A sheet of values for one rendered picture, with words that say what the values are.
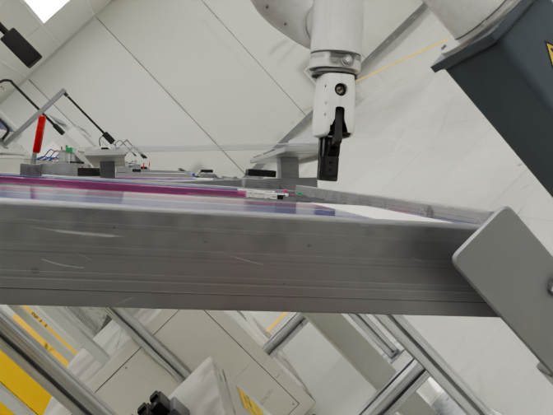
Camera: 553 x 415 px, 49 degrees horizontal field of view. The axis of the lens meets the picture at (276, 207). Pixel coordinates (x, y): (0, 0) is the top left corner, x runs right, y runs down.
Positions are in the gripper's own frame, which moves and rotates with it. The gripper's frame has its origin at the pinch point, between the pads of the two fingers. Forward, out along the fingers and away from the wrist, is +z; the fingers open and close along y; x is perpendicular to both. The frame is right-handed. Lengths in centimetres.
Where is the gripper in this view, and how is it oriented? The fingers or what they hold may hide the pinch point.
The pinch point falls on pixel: (327, 169)
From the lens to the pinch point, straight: 101.1
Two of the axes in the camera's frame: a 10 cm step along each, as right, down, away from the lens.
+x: -9.8, -0.6, -1.8
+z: -0.7, 10.0, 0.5
